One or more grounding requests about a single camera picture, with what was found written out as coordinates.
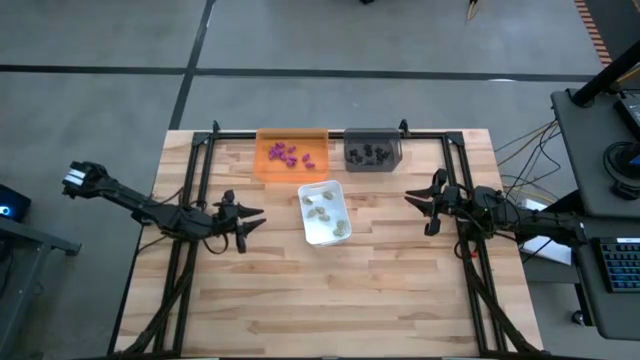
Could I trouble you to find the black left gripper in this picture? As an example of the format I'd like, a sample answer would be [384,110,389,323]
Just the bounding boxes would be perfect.
[212,188,268,255]

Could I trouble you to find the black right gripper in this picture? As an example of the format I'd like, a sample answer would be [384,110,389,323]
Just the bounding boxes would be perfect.
[403,168,464,237]

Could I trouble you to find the grey translucent plastic bin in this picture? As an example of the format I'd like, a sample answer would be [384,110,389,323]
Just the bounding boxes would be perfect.
[343,127,405,174]

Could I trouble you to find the white plastic bin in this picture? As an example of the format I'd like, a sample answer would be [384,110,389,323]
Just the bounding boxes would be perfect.
[297,179,353,249]

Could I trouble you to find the orange translucent plastic bin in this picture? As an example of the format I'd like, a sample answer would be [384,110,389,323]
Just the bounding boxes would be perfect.
[253,127,331,184]

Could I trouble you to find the white paper sheet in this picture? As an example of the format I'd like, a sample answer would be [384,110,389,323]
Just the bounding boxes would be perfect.
[519,234,574,266]

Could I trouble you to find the dark grey desk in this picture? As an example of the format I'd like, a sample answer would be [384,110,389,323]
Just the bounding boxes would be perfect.
[550,87,640,220]
[569,215,640,342]

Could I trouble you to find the black round monitor base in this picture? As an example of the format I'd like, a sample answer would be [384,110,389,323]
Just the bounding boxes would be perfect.
[602,141,640,201]

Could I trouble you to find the grey metal cart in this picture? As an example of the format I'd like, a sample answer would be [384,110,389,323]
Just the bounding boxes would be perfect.
[0,217,83,360]

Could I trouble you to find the black backlit keyboard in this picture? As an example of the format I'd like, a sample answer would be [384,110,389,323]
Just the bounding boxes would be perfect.
[594,237,640,295]

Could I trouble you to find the black laptop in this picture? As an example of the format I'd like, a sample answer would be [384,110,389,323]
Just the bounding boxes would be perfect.
[617,91,640,142]

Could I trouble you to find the black box with blue light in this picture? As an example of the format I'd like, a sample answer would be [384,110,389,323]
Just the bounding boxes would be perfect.
[0,183,32,224]

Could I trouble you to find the orange striped edge strip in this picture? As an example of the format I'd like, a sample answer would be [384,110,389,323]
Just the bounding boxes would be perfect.
[573,0,614,68]

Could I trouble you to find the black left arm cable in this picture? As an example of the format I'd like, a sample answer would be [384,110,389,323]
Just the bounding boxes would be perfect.
[149,185,231,256]

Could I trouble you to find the tan floor cable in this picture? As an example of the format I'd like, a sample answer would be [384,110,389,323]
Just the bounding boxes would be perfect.
[497,121,559,169]

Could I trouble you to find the black floor cable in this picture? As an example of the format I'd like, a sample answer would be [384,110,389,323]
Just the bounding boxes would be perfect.
[499,122,564,201]

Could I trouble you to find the black slanted post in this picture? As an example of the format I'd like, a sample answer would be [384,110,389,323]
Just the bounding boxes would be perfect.
[571,38,640,108]

